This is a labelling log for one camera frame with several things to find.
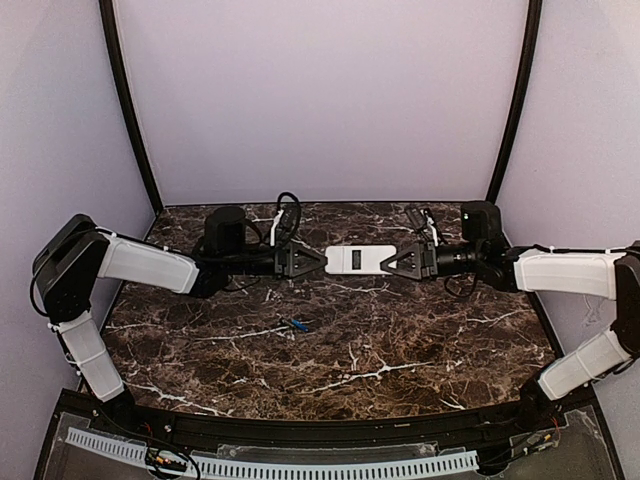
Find white red remote control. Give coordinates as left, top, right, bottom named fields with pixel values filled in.
left=324, top=245, right=397, bottom=275

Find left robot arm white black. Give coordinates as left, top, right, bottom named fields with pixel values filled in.
left=29, top=205, right=328, bottom=403

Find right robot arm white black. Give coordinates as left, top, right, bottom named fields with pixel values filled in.
left=380, top=201, right=639, bottom=402

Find blue battery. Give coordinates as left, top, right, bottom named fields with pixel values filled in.
left=292, top=320, right=309, bottom=333

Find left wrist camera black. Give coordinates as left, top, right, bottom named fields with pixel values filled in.
left=268, top=207, right=300, bottom=248

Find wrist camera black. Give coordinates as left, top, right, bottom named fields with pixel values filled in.
left=404, top=205, right=445, bottom=246
left=268, top=207, right=300, bottom=248

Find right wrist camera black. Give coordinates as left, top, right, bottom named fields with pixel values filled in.
left=404, top=205, right=445, bottom=246

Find left camera cable black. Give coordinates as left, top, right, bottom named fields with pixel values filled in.
left=276, top=191, right=301, bottom=222

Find black front rail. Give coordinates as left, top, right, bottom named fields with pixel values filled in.
left=84, top=396, right=551, bottom=451

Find right white cable duct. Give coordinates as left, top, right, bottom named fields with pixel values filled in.
left=193, top=451, right=479, bottom=480

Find white cable duct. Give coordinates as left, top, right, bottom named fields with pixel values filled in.
left=193, top=451, right=479, bottom=480
left=65, top=427, right=147, bottom=468

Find left white cable duct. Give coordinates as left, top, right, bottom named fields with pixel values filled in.
left=65, top=427, right=147, bottom=468

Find right black frame post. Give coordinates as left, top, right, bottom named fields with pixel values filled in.
left=485, top=0, right=543, bottom=204

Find black frame post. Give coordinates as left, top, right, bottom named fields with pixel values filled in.
left=98, top=0, right=164, bottom=216
left=485, top=0, right=543, bottom=204

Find left black frame post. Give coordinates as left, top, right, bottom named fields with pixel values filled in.
left=98, top=0, right=164, bottom=216

